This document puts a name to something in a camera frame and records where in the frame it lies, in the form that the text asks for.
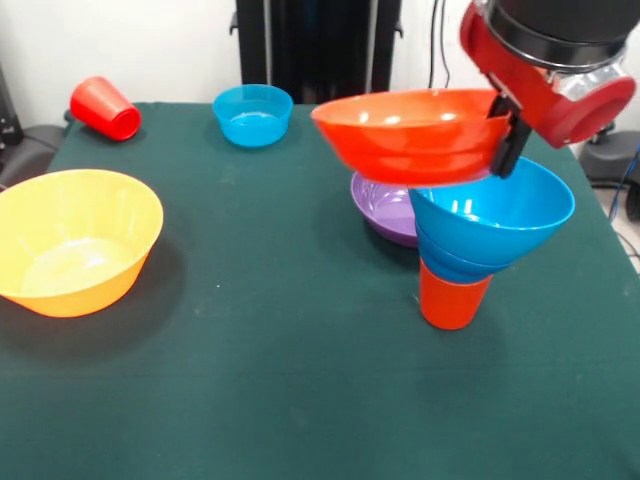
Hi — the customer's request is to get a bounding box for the orange cup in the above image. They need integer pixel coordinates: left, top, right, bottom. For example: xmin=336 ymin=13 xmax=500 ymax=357
xmin=418 ymin=257 xmax=495 ymax=331

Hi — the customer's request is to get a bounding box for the small dark blue bowl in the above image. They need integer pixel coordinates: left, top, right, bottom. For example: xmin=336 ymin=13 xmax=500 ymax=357
xmin=415 ymin=224 xmax=517 ymax=285

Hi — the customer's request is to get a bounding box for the blue cable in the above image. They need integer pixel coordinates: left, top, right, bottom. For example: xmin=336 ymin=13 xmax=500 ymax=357
xmin=606 ymin=142 xmax=640 ymax=224

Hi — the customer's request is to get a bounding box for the dark green tablecloth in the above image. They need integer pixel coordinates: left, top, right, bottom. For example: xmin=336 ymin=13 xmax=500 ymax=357
xmin=0 ymin=102 xmax=640 ymax=480

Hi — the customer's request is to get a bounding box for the red cup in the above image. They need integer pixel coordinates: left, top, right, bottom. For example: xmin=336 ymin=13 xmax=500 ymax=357
xmin=69 ymin=75 xmax=143 ymax=143

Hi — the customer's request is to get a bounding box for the large blue bowl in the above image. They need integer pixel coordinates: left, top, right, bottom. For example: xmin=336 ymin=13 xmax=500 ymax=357
xmin=408 ymin=157 xmax=577 ymax=267

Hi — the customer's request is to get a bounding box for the yellow bowl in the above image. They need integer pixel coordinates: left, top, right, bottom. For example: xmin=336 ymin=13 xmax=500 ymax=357
xmin=0 ymin=168 xmax=165 ymax=319

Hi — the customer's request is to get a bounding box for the wide purple bowl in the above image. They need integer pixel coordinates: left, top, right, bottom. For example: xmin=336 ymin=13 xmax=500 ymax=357
xmin=350 ymin=171 xmax=420 ymax=249

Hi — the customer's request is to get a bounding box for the teal bowl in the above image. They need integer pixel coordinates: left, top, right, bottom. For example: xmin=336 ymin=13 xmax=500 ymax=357
xmin=212 ymin=83 xmax=295 ymax=149

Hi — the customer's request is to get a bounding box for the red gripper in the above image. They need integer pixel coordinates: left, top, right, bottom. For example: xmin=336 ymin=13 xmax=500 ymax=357
xmin=459 ymin=2 xmax=638 ymax=179

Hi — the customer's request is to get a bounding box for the black wall cable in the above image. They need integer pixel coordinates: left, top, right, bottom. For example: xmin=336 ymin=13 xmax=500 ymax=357
xmin=429 ymin=0 xmax=454 ymax=92

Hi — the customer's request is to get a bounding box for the wide orange bowl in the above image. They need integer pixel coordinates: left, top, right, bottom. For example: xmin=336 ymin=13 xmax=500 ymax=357
xmin=309 ymin=88 xmax=514 ymax=187

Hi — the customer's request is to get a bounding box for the black equipment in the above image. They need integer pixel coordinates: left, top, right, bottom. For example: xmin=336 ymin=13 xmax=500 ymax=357
xmin=0 ymin=64 xmax=24 ymax=147

